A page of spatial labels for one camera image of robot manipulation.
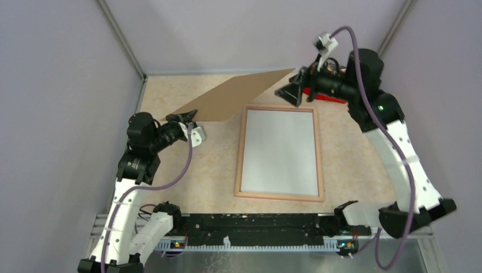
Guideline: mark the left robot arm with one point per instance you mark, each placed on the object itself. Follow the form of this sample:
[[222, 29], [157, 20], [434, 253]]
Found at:
[[120, 247]]

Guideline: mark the red crumpled cloth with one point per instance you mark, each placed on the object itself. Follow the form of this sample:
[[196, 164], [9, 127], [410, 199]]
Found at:
[[322, 97]]

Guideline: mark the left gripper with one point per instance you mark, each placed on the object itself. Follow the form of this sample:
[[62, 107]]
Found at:
[[187, 116]]

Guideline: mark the pink wooden picture frame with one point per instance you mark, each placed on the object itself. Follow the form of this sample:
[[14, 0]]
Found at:
[[239, 169]]

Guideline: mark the aluminium rail with cable duct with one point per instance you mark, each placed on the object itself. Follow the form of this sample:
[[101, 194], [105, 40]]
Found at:
[[172, 254]]

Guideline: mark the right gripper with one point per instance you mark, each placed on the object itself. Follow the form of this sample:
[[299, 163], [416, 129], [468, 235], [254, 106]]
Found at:
[[291, 92]]

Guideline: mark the brown backing board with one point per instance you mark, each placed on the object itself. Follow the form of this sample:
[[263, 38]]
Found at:
[[224, 100]]

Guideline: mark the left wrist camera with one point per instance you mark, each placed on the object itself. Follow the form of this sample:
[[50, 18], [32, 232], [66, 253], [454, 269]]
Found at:
[[197, 134]]

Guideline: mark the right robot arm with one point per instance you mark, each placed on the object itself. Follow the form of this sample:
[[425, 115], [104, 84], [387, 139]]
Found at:
[[382, 121]]

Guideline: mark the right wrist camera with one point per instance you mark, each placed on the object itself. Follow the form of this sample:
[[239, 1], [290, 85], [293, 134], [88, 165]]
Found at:
[[325, 44]]

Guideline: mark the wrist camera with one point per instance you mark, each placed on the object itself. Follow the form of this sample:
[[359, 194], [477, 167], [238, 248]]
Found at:
[[197, 134], [325, 44]]

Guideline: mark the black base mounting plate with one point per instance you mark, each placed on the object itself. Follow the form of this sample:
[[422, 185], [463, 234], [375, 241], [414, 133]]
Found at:
[[268, 229]]

